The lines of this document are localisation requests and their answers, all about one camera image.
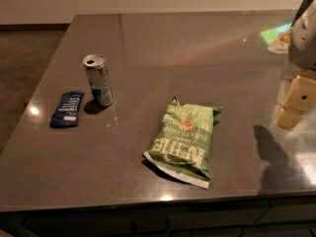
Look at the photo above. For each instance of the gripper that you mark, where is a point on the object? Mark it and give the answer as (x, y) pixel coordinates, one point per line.
(304, 39)

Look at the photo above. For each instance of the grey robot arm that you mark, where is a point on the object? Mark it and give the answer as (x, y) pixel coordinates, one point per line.
(302, 47)

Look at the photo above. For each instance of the green jalapeno chip bag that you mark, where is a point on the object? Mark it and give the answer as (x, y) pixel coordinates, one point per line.
(181, 146)

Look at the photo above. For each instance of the dark cabinet drawers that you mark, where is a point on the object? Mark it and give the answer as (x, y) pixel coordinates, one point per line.
(267, 217)

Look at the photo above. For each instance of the silver drink can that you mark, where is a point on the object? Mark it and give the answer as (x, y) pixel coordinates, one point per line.
(99, 79)

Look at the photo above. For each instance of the blue snack packet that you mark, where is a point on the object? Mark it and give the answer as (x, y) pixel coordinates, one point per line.
(67, 112)

